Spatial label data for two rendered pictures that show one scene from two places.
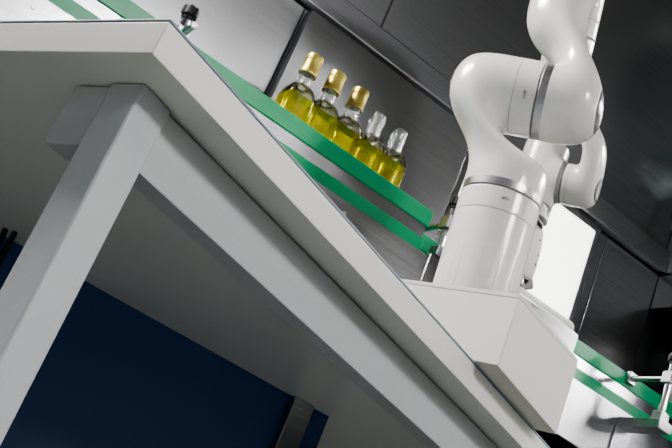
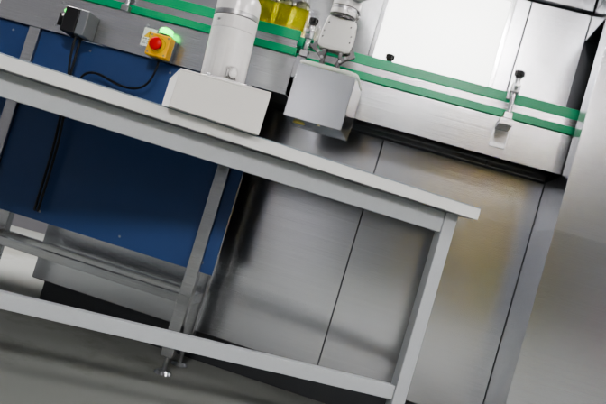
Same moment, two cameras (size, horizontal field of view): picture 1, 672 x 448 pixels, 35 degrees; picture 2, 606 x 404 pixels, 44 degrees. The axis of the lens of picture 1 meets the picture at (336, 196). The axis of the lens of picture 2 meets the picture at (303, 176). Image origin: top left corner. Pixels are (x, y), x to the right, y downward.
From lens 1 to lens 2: 1.64 m
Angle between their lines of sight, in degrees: 40
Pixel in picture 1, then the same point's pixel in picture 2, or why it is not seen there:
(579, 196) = not seen: outside the picture
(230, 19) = not seen: outside the picture
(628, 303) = (560, 42)
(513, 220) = (223, 28)
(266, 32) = not seen: outside the picture
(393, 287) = (73, 83)
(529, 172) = not seen: outside the picture
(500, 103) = not seen: outside the picture
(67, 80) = not seen: outside the picture
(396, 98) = not seen: outside the picture
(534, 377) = (215, 107)
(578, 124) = not seen: outside the picture
